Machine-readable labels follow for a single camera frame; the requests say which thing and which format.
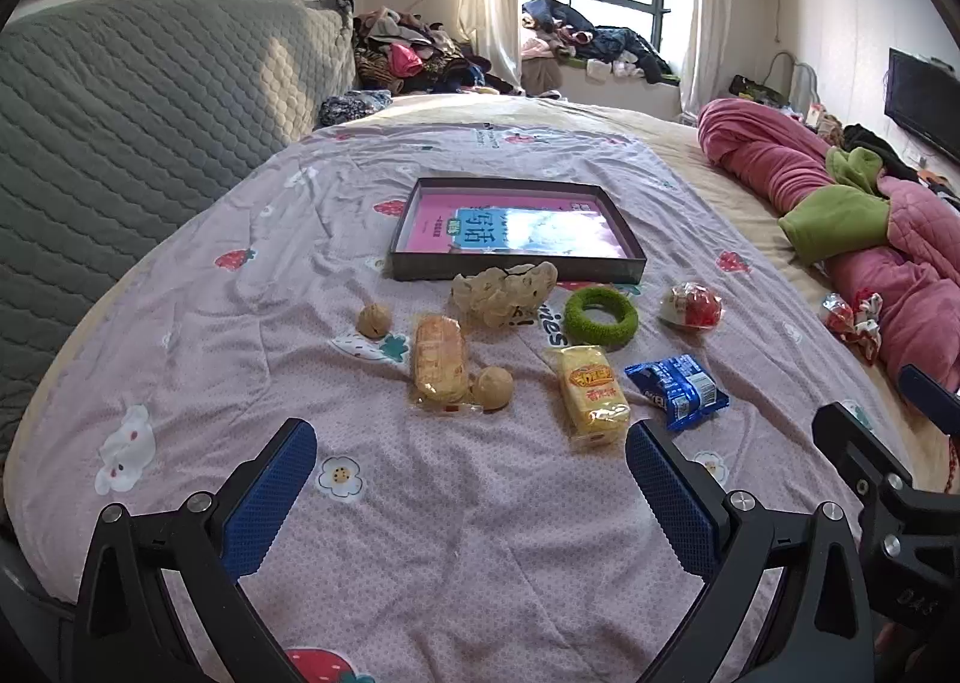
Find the red and white candy packet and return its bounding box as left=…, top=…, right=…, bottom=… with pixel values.
left=658, top=282, right=723, bottom=332

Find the pile of mixed clothes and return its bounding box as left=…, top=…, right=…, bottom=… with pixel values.
left=330, top=0, right=518, bottom=95

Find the dark patterned cloth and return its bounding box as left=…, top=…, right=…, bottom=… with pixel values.
left=319, top=89, right=392, bottom=128

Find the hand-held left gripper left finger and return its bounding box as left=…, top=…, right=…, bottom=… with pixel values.
left=71, top=417, right=317, bottom=683

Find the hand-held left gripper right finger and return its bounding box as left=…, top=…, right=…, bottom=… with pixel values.
left=625, top=419, right=875, bottom=683

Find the clothes pile on windowsill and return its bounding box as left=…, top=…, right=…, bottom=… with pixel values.
left=520, top=0, right=680, bottom=85

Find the strawberry printed blanket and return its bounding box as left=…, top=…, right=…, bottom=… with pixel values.
left=7, top=121, right=923, bottom=683

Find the orange bread packet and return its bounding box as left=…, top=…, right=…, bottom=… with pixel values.
left=409, top=312, right=485, bottom=418

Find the black garment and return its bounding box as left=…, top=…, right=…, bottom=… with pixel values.
left=840, top=123, right=920, bottom=182

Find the yellow cake packet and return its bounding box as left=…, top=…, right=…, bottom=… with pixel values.
left=546, top=344, right=632, bottom=450

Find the black flat television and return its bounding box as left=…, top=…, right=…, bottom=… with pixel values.
left=885, top=48, right=960, bottom=163

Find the green fuzzy ring scrunchie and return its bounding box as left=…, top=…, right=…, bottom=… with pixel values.
left=564, top=285, right=638, bottom=348

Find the red white blue snack packet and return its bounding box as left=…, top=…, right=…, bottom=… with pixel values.
left=819, top=291, right=856, bottom=341

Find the cherry print scrunchie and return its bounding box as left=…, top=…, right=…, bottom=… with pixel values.
left=849, top=288, right=887, bottom=362

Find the pink blanket with green lining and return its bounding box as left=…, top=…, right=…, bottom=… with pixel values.
left=697, top=98, right=960, bottom=392

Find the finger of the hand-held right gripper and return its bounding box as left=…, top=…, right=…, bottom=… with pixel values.
left=812, top=401, right=914, bottom=504
left=898, top=363, right=960, bottom=418

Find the grey quilted headboard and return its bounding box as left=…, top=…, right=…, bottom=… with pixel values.
left=0, top=0, right=357, bottom=474

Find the round tan pastry ball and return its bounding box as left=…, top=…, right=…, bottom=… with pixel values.
left=356, top=303, right=393, bottom=339
left=471, top=366, right=515, bottom=414

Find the black bag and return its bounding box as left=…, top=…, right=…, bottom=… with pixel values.
left=729, top=74, right=788, bottom=106

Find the beige plush toy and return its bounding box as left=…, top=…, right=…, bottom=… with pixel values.
left=451, top=261, right=560, bottom=332

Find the dark box with pink bottom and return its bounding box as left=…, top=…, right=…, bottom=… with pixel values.
left=386, top=177, right=647, bottom=285

